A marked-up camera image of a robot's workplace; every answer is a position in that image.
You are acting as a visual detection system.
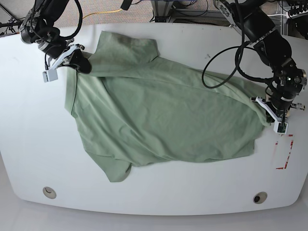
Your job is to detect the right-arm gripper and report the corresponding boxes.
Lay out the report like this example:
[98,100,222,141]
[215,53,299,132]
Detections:
[37,40,92,74]

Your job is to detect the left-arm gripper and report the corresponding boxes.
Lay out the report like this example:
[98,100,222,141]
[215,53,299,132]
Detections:
[266,89,300,110]

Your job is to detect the green T-shirt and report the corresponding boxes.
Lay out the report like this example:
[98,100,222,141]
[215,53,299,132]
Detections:
[64,31,269,182]

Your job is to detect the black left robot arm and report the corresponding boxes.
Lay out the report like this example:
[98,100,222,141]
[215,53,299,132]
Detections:
[215,0,308,119]

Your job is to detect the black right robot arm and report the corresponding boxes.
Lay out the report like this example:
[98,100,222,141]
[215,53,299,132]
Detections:
[20,0,92,74]

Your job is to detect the red tape rectangle marking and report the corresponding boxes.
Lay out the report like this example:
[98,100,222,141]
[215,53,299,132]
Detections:
[273,134,295,170]

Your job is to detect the right table grommet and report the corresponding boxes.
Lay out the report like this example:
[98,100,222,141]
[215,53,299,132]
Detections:
[253,192,268,204]

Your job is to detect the table grommet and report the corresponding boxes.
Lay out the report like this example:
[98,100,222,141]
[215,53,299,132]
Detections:
[253,192,268,204]
[42,187,57,199]

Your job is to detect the left table grommet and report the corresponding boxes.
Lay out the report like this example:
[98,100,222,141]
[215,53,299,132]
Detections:
[42,187,57,199]

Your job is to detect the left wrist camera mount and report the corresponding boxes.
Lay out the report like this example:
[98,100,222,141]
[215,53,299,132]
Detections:
[250,97,306,135]

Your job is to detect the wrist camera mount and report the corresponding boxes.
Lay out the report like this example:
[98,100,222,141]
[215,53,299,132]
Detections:
[42,44,85,82]
[250,97,306,135]

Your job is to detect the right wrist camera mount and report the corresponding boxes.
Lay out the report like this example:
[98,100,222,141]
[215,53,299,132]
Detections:
[42,44,85,82]

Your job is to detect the yellow cable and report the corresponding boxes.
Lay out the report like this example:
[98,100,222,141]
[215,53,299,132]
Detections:
[80,8,122,21]

